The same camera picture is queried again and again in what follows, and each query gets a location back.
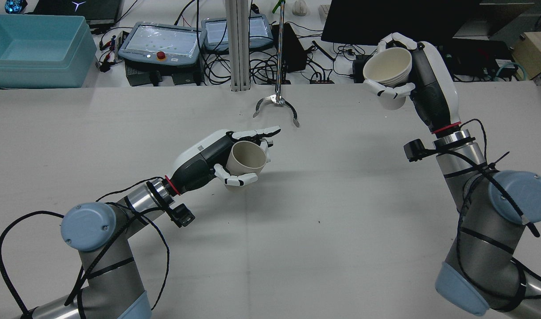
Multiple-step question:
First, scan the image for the right white dexterous robot hand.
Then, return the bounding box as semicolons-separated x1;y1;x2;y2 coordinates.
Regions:
363;32;462;133

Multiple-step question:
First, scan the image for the left white dexterous robot hand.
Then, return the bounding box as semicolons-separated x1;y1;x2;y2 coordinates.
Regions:
164;125;282;195

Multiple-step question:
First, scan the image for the beige paper cup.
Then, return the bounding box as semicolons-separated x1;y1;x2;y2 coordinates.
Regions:
225;141;267;192

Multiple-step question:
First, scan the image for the white paper cup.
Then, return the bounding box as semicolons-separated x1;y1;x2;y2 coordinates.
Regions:
363;47;413;110

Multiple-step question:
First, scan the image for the black flat desktop device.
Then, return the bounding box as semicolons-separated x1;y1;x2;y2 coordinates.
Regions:
448;38;514;76

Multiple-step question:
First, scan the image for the small black box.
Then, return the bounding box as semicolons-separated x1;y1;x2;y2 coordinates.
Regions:
352;54;377;83

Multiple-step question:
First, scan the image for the black Huawei monitor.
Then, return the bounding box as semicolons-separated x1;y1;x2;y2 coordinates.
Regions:
321;0;480;46

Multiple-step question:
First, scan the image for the metal reacher grabber tool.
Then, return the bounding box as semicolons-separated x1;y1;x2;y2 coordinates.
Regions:
253;0;300;128

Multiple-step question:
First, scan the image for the black control box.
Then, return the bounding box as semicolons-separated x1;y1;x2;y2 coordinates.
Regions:
125;61;163;86

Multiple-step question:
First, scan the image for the wooden box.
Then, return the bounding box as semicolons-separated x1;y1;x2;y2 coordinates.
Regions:
512;30;541;81

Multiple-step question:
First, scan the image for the teach pendant with red button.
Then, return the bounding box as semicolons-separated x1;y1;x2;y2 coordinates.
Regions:
118;21;204;67

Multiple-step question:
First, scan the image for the black upright adapter box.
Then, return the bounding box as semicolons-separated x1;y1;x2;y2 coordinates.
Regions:
270;23;307;73

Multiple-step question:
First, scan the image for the grey teach pendant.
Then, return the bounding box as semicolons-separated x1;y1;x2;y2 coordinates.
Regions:
201;14;274;53

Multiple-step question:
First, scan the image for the black laptop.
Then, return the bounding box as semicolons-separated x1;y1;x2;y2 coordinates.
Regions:
31;0;125;26

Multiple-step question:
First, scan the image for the teal plastic bin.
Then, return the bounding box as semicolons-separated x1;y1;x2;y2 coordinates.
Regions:
0;14;97;89

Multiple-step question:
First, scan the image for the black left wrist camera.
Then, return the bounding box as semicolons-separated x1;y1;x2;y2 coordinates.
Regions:
170;203;196;228

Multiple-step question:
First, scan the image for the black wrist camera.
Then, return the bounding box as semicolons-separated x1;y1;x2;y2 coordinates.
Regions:
403;139;435;162
170;203;196;228

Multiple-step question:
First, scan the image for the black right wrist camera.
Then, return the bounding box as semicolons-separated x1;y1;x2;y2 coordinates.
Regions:
403;139;435;162

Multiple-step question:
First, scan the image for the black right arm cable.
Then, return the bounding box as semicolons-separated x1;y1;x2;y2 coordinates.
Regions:
456;119;541;311

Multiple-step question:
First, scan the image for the aluminium profile post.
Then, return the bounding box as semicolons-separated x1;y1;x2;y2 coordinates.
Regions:
225;0;252;92

